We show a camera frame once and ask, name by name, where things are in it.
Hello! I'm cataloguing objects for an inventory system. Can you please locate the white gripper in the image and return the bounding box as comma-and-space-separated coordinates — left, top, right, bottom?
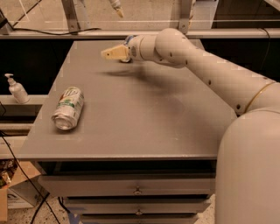
101, 35, 144, 61

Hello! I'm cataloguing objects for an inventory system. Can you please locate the redbull can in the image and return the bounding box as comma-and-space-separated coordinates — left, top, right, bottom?
121, 35, 134, 63

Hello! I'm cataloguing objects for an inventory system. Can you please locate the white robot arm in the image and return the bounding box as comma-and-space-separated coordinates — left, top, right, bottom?
101, 28, 280, 224

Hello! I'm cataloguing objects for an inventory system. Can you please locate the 7up can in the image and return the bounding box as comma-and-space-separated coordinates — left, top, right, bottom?
52, 87, 84, 130

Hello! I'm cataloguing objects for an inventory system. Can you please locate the hanging white nozzle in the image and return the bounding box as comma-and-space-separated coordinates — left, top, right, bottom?
109, 0, 124, 18

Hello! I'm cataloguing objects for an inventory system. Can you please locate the white pump bottle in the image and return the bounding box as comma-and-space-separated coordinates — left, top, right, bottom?
4, 73, 30, 104

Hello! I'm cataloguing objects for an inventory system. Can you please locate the grey top drawer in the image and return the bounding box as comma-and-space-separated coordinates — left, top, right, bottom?
38, 174, 215, 197

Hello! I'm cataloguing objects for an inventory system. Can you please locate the grey drawer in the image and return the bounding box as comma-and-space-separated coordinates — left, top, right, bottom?
80, 214, 199, 224
65, 197, 210, 214
38, 174, 215, 197

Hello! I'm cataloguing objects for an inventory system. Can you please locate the grey middle drawer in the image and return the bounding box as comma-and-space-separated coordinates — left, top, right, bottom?
65, 197, 210, 214

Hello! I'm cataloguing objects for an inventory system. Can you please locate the grey bottom drawer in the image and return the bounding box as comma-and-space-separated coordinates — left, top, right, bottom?
80, 214, 199, 224

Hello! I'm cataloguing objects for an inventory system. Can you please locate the cardboard box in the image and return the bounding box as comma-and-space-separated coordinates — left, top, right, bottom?
0, 161, 47, 221

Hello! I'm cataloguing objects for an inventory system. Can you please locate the left metal bracket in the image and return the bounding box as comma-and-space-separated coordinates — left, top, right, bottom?
61, 0, 80, 32

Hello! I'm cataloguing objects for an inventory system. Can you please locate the metal bracket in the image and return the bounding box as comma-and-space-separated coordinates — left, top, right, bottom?
178, 0, 193, 34
61, 0, 80, 32

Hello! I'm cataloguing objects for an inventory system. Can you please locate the right metal bracket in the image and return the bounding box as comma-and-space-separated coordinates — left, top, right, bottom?
178, 0, 193, 34

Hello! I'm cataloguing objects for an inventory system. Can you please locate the black cable on shelf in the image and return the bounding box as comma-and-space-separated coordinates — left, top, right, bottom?
11, 27, 102, 37

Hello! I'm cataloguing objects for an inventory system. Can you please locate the black cable on floor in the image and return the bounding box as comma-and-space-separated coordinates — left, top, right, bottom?
0, 130, 61, 224

